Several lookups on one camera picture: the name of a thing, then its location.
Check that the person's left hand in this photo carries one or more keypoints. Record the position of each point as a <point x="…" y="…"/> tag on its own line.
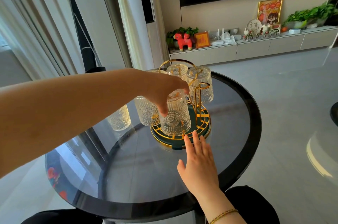
<point x="158" y="84"/>

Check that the person's right hand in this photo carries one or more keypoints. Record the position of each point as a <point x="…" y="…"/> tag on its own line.
<point x="200" y="171"/>

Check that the person's right thumb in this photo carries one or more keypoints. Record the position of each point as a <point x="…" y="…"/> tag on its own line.
<point x="181" y="167"/>

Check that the person's left thumb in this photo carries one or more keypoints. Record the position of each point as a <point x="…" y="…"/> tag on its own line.
<point x="163" y="107"/>

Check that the person's right little finger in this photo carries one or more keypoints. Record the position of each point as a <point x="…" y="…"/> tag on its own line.
<point x="209" y="152"/>

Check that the person's right middle finger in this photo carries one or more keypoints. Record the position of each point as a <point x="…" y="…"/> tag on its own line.
<point x="196" y="142"/>

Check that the embossed clear glass cup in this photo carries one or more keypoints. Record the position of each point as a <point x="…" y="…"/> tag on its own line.
<point x="145" y="111"/>
<point x="175" y="118"/>
<point x="120" y="119"/>
<point x="202" y="84"/>
<point x="155" y="70"/>
<point x="178" y="70"/>

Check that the person's left forearm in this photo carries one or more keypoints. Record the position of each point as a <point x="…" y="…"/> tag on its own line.
<point x="66" y="113"/>

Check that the person's right forearm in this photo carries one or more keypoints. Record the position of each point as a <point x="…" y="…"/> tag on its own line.
<point x="224" y="210"/>

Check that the gold cup rack green tray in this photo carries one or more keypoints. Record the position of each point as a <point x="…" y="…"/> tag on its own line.
<point x="203" y="126"/>

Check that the white standing air conditioner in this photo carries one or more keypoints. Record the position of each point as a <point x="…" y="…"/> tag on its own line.
<point x="158" y="41"/>

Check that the person's right leg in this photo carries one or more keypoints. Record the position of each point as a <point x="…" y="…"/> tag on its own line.
<point x="253" y="205"/>

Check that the person's leg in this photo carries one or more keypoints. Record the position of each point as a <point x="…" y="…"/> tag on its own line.
<point x="253" y="205"/>
<point x="66" y="217"/>

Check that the red horse toy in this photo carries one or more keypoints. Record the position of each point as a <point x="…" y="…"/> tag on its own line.
<point x="183" y="41"/>

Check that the small orange framed picture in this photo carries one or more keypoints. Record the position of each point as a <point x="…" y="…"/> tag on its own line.
<point x="202" y="40"/>

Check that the small green potted plant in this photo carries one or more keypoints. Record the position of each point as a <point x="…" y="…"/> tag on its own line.
<point x="184" y="30"/>

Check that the cream curtain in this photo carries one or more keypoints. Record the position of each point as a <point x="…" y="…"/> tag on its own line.
<point x="132" y="34"/>

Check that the white router with antennas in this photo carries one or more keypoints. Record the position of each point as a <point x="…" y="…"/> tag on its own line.
<point x="217" y="40"/>

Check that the crumpled white tissue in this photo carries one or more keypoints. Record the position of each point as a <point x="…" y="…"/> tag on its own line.
<point x="231" y="39"/>

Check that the long white television cabinet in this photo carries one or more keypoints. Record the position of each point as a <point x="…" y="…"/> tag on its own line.
<point x="250" y="49"/>

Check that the row of small figurines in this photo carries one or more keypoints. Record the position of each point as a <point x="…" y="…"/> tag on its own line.
<point x="260" y="35"/>

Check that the round white decorative plate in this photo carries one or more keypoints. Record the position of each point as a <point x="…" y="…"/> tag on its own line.
<point x="254" y="26"/>

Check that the person's left leg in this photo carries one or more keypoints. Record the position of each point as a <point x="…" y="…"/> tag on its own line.
<point x="66" y="217"/>

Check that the small orange fruit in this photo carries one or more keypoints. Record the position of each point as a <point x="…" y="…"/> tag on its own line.
<point x="284" y="29"/>

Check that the tall gold framed picture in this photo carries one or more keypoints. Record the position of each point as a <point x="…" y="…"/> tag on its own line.
<point x="269" y="11"/>

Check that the small white box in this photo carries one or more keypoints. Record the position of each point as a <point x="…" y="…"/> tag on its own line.
<point x="294" y="31"/>

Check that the sheer white curtain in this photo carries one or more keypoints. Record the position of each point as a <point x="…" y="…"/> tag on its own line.
<point x="34" y="20"/>

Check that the large trailing green plant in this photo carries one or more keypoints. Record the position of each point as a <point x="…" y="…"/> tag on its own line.
<point x="311" y="14"/>

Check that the white wall socket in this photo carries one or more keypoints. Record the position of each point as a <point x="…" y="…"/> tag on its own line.
<point x="232" y="31"/>

